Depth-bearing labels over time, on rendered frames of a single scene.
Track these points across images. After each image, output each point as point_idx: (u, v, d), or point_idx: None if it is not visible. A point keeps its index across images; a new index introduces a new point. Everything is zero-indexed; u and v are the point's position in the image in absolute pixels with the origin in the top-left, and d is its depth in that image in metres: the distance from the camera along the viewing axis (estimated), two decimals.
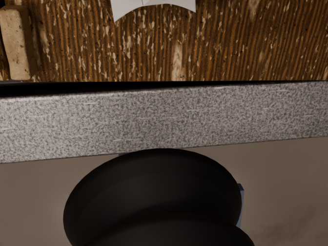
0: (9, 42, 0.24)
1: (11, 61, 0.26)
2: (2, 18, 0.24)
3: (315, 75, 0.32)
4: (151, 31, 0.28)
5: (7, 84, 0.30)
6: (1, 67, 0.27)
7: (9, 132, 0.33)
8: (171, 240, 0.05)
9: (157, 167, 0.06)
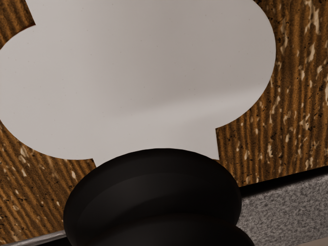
0: None
1: None
2: None
3: None
4: None
5: None
6: None
7: None
8: (171, 240, 0.05)
9: (157, 167, 0.06)
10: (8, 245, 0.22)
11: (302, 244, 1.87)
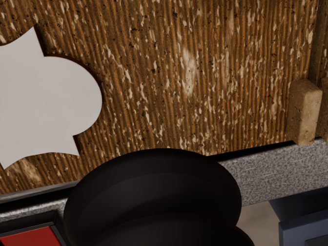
0: None
1: (318, 125, 0.29)
2: (325, 92, 0.27)
3: None
4: None
5: None
6: None
7: (270, 177, 0.36)
8: (171, 240, 0.05)
9: (157, 167, 0.06)
10: None
11: None
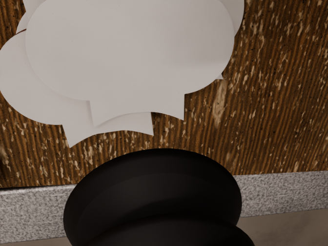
0: None
1: None
2: None
3: (285, 169, 0.32)
4: (112, 141, 0.27)
5: None
6: None
7: None
8: (171, 240, 0.05)
9: (157, 167, 0.06)
10: None
11: None
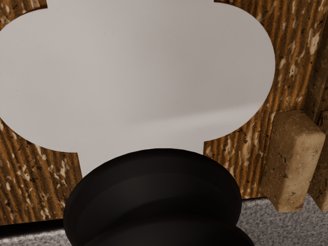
0: None
1: (311, 181, 0.19)
2: None
3: None
4: None
5: None
6: None
7: None
8: (171, 240, 0.05)
9: (157, 167, 0.06)
10: None
11: None
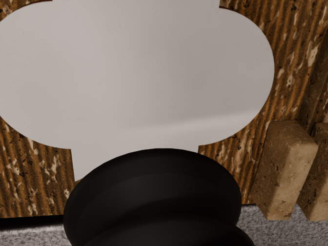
0: None
1: (300, 191, 0.19)
2: (320, 146, 0.17)
3: None
4: None
5: None
6: None
7: None
8: (171, 240, 0.05)
9: (157, 167, 0.06)
10: None
11: None
